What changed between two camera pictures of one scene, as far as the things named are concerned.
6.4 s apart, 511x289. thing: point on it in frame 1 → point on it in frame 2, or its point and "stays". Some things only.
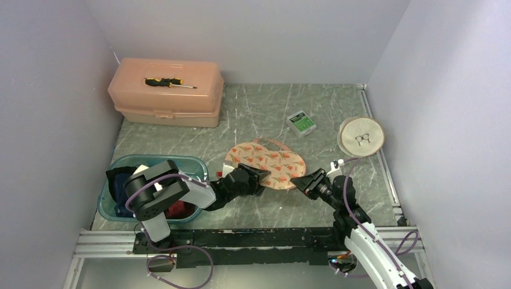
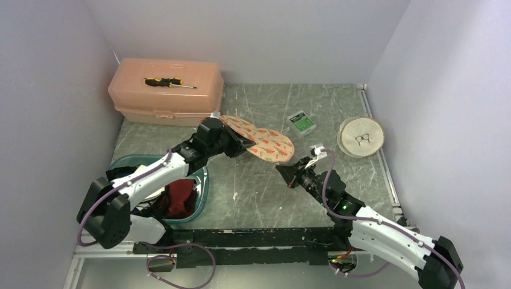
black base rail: x=246 y=247 stays
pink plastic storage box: x=166 y=92 stays
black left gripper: x=257 y=174 → x=238 y=144
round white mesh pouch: x=360 y=136 stays
